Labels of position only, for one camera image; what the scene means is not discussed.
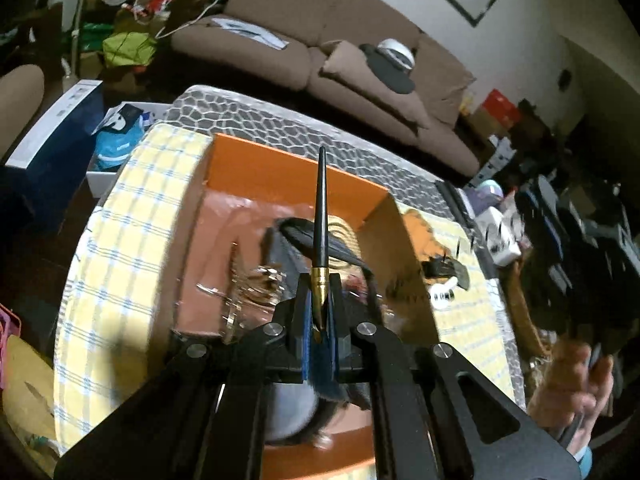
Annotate white cable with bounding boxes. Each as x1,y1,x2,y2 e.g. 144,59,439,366
154,0,229,41

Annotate pink basket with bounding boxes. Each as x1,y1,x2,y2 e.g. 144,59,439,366
0,305,24,391

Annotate white round dish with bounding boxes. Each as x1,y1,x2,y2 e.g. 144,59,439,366
262,385,323,446

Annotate black gold makeup brush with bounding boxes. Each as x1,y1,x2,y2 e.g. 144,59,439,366
311,146,332,343

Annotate metal watch band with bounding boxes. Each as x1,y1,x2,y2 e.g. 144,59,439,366
197,245,287,342

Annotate blue packet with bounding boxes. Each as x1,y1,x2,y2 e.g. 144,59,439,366
96,127,139,171

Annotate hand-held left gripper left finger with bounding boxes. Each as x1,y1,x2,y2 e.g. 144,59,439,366
52,273,321,480

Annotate purple round container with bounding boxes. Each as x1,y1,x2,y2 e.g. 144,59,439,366
472,180,504,211

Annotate brown cushion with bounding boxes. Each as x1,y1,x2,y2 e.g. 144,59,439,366
319,40,434,136

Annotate gold coil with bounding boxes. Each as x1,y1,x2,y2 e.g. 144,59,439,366
326,215,362,267

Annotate tan paper bag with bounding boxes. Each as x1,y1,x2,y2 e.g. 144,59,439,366
0,335,57,463

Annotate grey cobblestone pattern mat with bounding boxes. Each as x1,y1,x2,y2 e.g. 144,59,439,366
164,85,501,281

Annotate black oval pad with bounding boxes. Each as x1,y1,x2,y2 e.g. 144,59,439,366
360,42,418,95

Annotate yellow plaid cloth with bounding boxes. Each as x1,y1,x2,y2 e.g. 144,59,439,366
52,122,517,480

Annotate brown sofa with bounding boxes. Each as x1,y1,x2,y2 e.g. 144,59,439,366
170,0,482,179

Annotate white round device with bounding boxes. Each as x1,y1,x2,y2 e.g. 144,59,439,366
376,37,417,68

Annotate red box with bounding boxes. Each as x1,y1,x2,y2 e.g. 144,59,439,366
482,89,523,126

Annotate brown armchair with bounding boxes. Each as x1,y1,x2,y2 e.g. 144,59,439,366
0,65,46,162

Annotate orange cardboard box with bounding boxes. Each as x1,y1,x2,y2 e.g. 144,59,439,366
172,132,442,467

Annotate dark blue carton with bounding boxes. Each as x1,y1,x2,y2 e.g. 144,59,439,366
2,80,106,236

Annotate orange printed cloth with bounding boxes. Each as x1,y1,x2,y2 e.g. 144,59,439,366
400,208,446,266

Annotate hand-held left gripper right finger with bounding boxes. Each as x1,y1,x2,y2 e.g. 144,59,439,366
320,276,584,480

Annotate green bag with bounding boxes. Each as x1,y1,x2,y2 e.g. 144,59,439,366
102,30,158,69

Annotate metal lamp pole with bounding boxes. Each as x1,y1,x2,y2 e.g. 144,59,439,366
60,0,102,81

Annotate person's right hand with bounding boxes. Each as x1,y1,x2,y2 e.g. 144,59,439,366
527,342,616,461

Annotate papers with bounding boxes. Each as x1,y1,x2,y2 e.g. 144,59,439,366
210,16,290,51

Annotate black flat strip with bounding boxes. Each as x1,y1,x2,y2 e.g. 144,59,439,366
435,180,474,226

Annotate black feather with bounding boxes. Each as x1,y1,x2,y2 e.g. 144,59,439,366
272,217,362,272

